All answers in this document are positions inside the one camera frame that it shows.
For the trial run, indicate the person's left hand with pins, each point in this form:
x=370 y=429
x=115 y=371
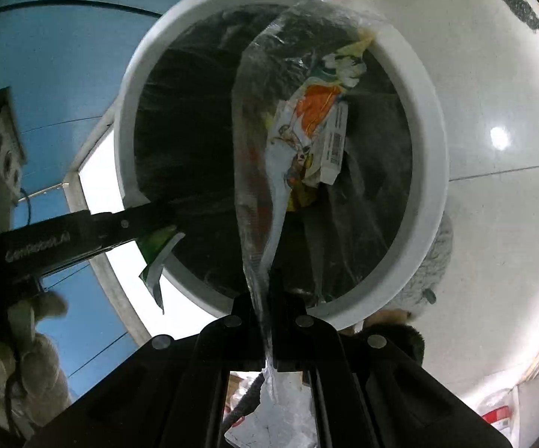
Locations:
x=36 y=336

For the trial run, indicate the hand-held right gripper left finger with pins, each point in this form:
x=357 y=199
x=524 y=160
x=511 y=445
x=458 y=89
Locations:
x=243 y=331

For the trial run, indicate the red and white packet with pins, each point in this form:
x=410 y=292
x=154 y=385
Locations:
x=498 y=413

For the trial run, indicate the white round trash bin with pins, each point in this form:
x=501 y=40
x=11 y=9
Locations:
x=430 y=149

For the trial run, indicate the dark fleece pants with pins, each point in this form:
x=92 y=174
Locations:
x=400 y=336

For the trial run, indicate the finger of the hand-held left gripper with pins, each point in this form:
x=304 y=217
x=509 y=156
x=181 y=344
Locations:
x=134 y=224

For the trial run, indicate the green snack wrapper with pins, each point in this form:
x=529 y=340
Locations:
x=157 y=247

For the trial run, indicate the white plastic bag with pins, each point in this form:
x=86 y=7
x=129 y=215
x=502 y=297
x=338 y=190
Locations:
x=283 y=410

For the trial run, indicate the black bin liner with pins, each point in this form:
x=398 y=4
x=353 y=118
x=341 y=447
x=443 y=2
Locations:
x=190 y=149

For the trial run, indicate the clear printed plastic wrapper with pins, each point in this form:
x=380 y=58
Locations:
x=306 y=116

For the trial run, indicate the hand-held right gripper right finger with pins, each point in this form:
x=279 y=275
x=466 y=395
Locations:
x=288 y=331

